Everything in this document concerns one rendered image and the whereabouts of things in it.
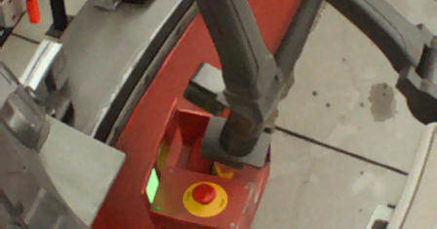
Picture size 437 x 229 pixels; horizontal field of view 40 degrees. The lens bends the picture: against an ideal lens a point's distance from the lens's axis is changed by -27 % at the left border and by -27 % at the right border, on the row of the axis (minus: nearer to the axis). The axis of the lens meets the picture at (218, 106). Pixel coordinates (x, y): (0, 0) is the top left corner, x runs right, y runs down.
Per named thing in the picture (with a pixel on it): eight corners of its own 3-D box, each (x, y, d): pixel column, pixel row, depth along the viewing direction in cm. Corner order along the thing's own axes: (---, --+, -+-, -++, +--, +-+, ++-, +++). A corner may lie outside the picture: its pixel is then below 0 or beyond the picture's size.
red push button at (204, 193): (214, 212, 125) (212, 204, 122) (190, 208, 126) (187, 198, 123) (220, 194, 128) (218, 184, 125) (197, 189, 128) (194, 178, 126)
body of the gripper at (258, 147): (209, 120, 131) (218, 95, 124) (269, 140, 131) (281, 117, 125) (198, 153, 127) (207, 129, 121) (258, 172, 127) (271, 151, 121)
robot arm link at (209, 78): (254, 122, 110) (283, 74, 114) (180, 79, 112) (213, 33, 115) (241, 152, 121) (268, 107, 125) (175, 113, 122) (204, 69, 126)
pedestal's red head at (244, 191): (239, 255, 132) (235, 216, 117) (157, 237, 135) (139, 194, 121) (270, 173, 143) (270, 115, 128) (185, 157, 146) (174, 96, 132)
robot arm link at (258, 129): (263, 126, 116) (280, 98, 119) (221, 101, 117) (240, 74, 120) (251, 149, 122) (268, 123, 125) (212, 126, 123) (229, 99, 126)
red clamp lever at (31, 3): (37, 27, 103) (30, -12, 95) (23, 23, 104) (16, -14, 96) (43, 19, 104) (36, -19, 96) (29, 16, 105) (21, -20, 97)
